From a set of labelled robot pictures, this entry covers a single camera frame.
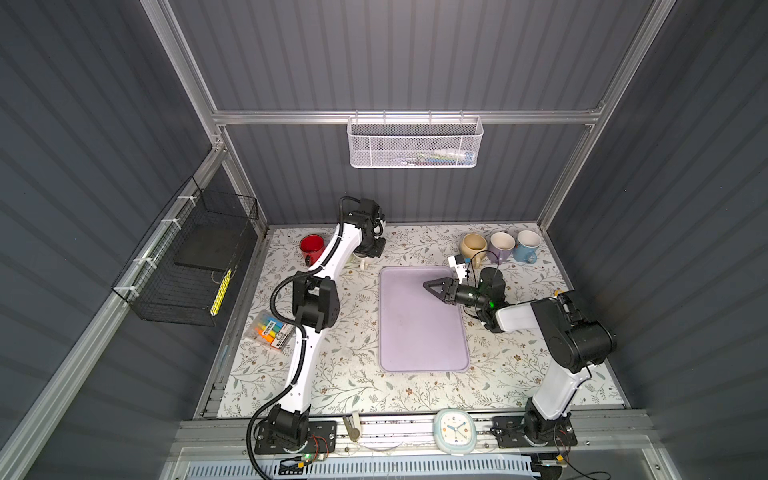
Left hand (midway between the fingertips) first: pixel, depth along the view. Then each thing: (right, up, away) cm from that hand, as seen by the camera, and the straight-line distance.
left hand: (374, 250), depth 102 cm
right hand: (+17, -12, -15) cm, 25 cm away
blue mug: (+53, +1, 0) cm, 53 cm away
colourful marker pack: (-31, -25, -10) cm, 41 cm away
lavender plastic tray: (+14, -25, -10) cm, 31 cm away
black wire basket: (-44, -1, -28) cm, 52 cm away
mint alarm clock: (+21, -44, -29) cm, 58 cm away
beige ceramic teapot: (+36, +3, +7) cm, 37 cm away
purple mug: (+46, +2, +7) cm, 47 cm away
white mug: (-3, -4, -3) cm, 6 cm away
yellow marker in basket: (-34, -13, -35) cm, 51 cm away
